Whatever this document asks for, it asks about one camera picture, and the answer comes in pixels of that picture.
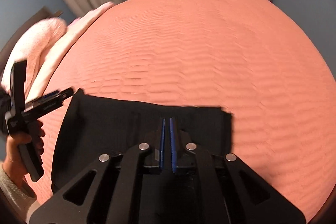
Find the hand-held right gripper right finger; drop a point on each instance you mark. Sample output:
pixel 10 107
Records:
pixel 172 145

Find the dark headboard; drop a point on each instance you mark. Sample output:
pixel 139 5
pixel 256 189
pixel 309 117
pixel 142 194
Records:
pixel 23 27

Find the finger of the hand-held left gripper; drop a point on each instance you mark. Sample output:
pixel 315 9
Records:
pixel 19 82
pixel 50 102

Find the person's left hand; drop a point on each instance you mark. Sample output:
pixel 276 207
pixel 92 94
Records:
pixel 14 158

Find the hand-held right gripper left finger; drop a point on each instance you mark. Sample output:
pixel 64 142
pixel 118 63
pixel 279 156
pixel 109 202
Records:
pixel 162 145

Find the pink quilted bed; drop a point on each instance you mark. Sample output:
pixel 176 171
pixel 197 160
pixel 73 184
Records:
pixel 197 56

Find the white blanket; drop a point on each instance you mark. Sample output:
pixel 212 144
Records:
pixel 78 32

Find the person's left forearm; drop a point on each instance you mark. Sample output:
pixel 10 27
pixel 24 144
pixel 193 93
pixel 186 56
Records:
pixel 13 195

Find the white dotted pillow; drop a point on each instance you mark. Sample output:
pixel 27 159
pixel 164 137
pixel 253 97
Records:
pixel 31 43

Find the black pants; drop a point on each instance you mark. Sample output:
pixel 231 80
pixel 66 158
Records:
pixel 105 121

